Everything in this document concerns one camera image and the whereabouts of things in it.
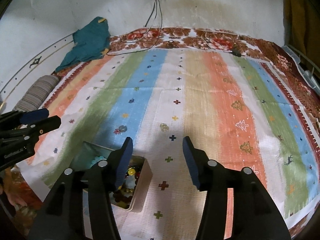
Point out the silver metal tin box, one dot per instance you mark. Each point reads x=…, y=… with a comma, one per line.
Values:
x=132, y=194

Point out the floral red bedsheet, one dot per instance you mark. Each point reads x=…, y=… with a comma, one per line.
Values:
x=195, y=40

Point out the striped grey rolled pillow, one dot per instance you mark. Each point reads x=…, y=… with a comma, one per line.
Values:
x=37, y=93

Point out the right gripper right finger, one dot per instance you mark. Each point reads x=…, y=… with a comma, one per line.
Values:
x=255, y=215

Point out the small black device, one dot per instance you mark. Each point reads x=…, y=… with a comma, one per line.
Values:
x=236, y=53

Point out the striped colourful mat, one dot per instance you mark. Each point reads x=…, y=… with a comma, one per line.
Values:
x=170, y=119

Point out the metal wire rack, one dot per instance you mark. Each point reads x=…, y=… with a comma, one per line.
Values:
x=306, y=68

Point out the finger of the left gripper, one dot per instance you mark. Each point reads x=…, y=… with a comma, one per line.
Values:
x=17, y=118
x=41, y=127

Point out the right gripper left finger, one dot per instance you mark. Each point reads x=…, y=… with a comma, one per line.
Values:
x=61, y=215

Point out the mustard hanging garment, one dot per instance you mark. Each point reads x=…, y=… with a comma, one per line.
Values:
x=302, y=17

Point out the teal cloth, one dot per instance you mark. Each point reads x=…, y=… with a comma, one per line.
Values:
x=89, y=43

